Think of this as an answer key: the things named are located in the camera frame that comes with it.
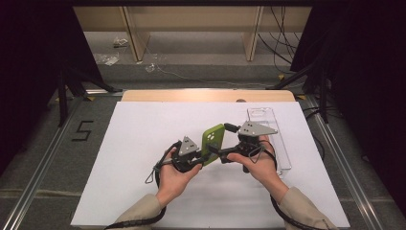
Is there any person's left hand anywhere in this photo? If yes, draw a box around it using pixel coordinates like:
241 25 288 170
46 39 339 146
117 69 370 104
155 148 204 209

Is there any aluminium floor rail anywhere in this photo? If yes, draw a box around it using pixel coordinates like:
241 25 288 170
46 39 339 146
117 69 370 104
0 92 87 230
305 95 384 230

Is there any wooden shelf unit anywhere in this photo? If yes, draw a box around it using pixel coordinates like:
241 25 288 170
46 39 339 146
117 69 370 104
73 6 312 62

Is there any thin grey wire loop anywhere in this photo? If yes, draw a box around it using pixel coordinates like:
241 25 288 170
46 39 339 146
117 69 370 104
145 166 161 185
248 148 266 165

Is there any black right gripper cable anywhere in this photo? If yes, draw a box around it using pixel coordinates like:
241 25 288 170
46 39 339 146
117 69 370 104
261 139 324 230

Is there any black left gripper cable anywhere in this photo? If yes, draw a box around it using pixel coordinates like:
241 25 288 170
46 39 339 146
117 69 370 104
103 140 183 230

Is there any black curtain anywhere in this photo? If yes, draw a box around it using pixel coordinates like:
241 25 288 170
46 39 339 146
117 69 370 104
290 0 406 219
0 0 103 167

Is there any person's right hand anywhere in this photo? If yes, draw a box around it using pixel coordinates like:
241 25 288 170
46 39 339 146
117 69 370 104
226 135 290 204

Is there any black metal stand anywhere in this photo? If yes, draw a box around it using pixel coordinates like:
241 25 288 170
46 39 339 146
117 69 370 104
56 63 124 128
266 60 329 124

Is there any green clown phone case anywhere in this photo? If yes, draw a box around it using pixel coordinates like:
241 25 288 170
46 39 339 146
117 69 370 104
200 124 226 167

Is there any clear plastic tray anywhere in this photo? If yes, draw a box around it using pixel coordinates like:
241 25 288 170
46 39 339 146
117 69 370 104
246 107 293 177

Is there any bundle of black cables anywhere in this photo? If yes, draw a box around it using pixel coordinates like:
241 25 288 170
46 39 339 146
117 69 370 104
258 6 303 75

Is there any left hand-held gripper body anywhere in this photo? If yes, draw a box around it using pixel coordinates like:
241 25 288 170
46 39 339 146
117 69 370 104
170 135 203 174

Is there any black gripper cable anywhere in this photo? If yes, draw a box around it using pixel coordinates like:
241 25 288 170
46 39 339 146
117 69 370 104
261 139 324 230
103 140 183 230

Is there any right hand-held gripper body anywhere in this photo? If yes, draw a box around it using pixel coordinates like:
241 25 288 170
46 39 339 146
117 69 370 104
235 120 279 158

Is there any thin white floor cable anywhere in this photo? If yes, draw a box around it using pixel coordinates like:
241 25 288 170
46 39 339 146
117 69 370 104
140 37 272 88

